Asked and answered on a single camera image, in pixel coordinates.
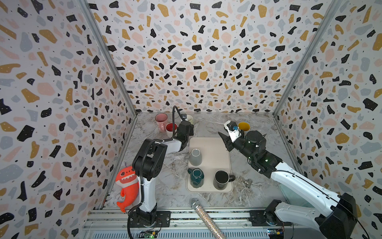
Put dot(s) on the aluminium corner post left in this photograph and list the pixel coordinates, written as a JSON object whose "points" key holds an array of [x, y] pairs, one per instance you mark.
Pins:
{"points": [[105, 52]]}

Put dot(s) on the teal folded cloth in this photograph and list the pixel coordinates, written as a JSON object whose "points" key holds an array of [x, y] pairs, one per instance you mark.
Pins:
{"points": [[294, 199]]}

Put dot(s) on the white mug red inside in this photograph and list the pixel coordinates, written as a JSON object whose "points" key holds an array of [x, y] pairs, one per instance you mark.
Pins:
{"points": [[170, 129]]}

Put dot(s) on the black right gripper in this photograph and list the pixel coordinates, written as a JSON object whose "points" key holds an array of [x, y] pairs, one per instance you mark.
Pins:
{"points": [[228, 142]]}

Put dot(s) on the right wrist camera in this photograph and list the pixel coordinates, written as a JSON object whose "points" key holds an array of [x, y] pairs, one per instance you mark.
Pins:
{"points": [[233, 130]]}

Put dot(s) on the black mug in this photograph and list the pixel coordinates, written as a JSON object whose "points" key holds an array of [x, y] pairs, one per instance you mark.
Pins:
{"points": [[222, 178]]}

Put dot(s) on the blue glazed mug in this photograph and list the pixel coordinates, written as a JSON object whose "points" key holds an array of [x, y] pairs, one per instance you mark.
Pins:
{"points": [[244, 126]]}

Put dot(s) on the grey frosted cup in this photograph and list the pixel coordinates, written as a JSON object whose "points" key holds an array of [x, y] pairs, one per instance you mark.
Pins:
{"points": [[195, 158]]}

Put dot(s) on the red shark plush toy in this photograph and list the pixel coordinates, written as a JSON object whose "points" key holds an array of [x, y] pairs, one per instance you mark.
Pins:
{"points": [[128, 181]]}

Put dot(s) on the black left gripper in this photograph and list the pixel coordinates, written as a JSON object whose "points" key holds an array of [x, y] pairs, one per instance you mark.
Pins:
{"points": [[191, 131]]}

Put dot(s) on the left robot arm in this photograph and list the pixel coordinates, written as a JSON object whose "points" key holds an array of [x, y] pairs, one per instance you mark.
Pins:
{"points": [[147, 165]]}

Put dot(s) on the glitter filled tube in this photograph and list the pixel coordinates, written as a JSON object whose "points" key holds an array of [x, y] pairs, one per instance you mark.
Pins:
{"points": [[208, 221]]}

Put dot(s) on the light green mug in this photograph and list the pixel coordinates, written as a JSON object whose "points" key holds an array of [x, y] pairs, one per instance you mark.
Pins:
{"points": [[190, 119]]}

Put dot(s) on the beige rectangular tray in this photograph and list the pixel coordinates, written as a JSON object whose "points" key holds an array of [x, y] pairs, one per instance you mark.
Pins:
{"points": [[215, 157]]}

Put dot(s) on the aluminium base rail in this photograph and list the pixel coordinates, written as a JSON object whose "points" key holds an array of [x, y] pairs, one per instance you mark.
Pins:
{"points": [[187, 223]]}

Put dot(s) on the pink mug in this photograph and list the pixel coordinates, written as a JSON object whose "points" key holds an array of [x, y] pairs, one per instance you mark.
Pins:
{"points": [[161, 120]]}

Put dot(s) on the aluminium corner post right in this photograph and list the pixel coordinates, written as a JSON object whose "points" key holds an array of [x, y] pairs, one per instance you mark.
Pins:
{"points": [[331, 11]]}

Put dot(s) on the dark green mug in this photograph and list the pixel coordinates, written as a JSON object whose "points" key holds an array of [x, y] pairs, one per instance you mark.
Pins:
{"points": [[196, 177]]}

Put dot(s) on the aluminium corner post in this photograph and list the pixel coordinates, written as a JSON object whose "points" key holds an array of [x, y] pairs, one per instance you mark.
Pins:
{"points": [[331, 11], [105, 52]]}

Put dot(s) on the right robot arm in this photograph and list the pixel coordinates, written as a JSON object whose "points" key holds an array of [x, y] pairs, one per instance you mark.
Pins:
{"points": [[334, 215]]}

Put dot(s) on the small clear glass piece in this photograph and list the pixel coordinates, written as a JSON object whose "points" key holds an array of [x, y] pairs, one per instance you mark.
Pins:
{"points": [[247, 183]]}

